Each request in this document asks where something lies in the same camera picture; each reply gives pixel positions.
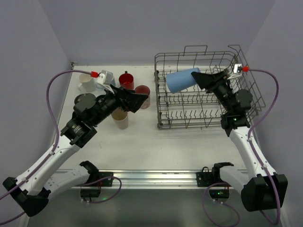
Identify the pink patterned mug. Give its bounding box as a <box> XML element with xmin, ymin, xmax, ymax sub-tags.
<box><xmin>134</xmin><ymin>85</ymin><xmax>152</xmax><ymax>109</ymax></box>

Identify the red mug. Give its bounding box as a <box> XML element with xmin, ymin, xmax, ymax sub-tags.
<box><xmin>118</xmin><ymin>71</ymin><xmax>134</xmax><ymax>90</ymax></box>

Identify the beige tall cup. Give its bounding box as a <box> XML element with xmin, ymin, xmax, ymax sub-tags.
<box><xmin>111</xmin><ymin>109</ymin><xmax>128</xmax><ymax>130</ymax></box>

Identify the light blue mug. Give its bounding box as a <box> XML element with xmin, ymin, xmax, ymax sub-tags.
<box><xmin>95</xmin><ymin>77</ymin><xmax>116</xmax><ymax>92</ymax></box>

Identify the blue tall tumbler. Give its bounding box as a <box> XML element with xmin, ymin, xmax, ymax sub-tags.
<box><xmin>166</xmin><ymin>68</ymin><xmax>200</xmax><ymax>94</ymax></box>

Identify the white mug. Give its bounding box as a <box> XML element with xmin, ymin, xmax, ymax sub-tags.
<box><xmin>78</xmin><ymin>73</ymin><xmax>96</xmax><ymax>92</ymax></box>

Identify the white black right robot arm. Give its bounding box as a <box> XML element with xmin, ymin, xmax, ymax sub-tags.
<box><xmin>191</xmin><ymin>71</ymin><xmax>288</xmax><ymax>212</ymax></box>

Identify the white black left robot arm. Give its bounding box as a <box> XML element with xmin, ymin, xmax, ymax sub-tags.
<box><xmin>3</xmin><ymin>86</ymin><xmax>148</xmax><ymax>217</ymax></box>

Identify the black left controller box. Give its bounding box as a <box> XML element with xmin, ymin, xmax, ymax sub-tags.
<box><xmin>80</xmin><ymin>189</ymin><xmax>101</xmax><ymax>202</ymax></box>

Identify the black controller box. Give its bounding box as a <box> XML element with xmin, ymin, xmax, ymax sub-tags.
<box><xmin>209</xmin><ymin>189</ymin><xmax>230</xmax><ymax>202</ymax></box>
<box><xmin>80</xmin><ymin>189</ymin><xmax>101</xmax><ymax>202</ymax></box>

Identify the black right controller box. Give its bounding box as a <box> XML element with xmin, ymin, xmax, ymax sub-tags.
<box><xmin>209</xmin><ymin>189</ymin><xmax>230</xmax><ymax>202</ymax></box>

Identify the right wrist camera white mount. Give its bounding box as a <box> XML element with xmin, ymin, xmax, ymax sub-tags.
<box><xmin>227</xmin><ymin>63</ymin><xmax>250</xmax><ymax>80</ymax></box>

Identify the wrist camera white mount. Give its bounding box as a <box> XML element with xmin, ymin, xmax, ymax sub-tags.
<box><xmin>90</xmin><ymin>70</ymin><xmax>114</xmax><ymax>93</ymax></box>
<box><xmin>227</xmin><ymin>63</ymin><xmax>250</xmax><ymax>80</ymax></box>

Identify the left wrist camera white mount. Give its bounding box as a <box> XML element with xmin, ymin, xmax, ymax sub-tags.
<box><xmin>90</xmin><ymin>70</ymin><xmax>114</xmax><ymax>93</ymax></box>

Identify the grey wire dish rack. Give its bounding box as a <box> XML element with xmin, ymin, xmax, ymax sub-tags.
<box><xmin>153</xmin><ymin>44</ymin><xmax>266</xmax><ymax>130</ymax></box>

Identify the aluminium mounting rail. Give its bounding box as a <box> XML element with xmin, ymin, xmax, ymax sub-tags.
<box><xmin>56</xmin><ymin>169</ymin><xmax>249</xmax><ymax>190</ymax></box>

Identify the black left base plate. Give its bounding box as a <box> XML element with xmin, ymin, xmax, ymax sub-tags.
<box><xmin>81</xmin><ymin>171</ymin><xmax>114</xmax><ymax>187</ymax></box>

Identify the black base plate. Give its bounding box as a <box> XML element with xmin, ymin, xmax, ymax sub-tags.
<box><xmin>196</xmin><ymin>166</ymin><xmax>223</xmax><ymax>187</ymax></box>
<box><xmin>81</xmin><ymin>171</ymin><xmax>114</xmax><ymax>187</ymax></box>

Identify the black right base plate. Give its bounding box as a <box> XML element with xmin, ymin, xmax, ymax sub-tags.
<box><xmin>196</xmin><ymin>166</ymin><xmax>223</xmax><ymax>187</ymax></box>

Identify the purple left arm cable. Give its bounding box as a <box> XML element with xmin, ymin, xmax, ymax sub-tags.
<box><xmin>0</xmin><ymin>70</ymin><xmax>122</xmax><ymax>224</ymax></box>

